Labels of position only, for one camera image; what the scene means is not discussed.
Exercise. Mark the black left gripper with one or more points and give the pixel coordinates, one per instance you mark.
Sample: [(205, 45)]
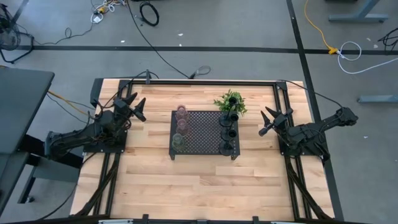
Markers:
[(122, 110)]

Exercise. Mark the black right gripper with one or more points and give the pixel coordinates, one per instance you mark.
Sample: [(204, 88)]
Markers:
[(280, 123)]

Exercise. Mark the medium black candlestick holder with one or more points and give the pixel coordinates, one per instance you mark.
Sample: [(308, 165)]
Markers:
[(234, 117)]

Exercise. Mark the tall black candlestick holder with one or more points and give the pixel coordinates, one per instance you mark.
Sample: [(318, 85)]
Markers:
[(232, 100)]

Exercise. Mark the short black candlestick holder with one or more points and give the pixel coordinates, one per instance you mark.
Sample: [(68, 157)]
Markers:
[(231, 134)]

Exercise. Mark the pink glass candlestick holder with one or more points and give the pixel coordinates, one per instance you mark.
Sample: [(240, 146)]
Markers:
[(182, 112), (183, 127)]

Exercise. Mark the green glass candlestick holder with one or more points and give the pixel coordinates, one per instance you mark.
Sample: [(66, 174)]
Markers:
[(178, 141)]

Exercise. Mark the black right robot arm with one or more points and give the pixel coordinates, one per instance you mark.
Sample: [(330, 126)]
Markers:
[(320, 127)]

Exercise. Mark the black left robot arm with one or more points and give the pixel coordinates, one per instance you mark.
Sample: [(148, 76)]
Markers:
[(74, 138)]

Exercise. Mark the green artificial potted plant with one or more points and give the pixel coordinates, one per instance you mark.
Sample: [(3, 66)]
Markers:
[(222, 104)]

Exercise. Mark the black perforated metal shelf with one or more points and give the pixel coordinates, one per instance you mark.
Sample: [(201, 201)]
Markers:
[(205, 137)]

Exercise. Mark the grey desk base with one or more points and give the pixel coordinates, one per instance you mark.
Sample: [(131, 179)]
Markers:
[(59, 169)]

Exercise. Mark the grey table foot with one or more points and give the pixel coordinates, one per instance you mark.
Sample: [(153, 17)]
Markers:
[(379, 99)]

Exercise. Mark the black desk top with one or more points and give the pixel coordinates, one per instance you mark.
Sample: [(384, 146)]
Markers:
[(21, 102)]

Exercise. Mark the grey table leg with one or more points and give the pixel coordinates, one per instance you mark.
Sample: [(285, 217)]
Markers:
[(357, 17)]

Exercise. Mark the black floor fan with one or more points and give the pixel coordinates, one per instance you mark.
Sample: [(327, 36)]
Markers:
[(7, 37)]

